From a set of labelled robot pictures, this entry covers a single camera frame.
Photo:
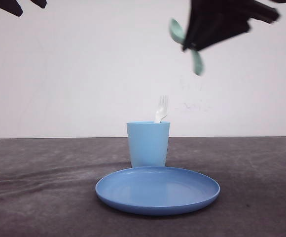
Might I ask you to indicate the white plastic fork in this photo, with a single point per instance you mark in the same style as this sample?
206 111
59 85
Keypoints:
162 107

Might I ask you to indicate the blue plastic plate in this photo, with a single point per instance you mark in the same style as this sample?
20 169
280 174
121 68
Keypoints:
157 191

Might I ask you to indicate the mint green plastic spoon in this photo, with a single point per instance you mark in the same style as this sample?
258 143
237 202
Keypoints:
177 34

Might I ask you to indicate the light blue plastic cup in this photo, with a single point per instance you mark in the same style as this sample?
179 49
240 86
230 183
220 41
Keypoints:
148 143

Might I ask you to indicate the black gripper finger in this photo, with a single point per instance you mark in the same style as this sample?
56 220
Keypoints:
11 6
41 3
233 9
206 30

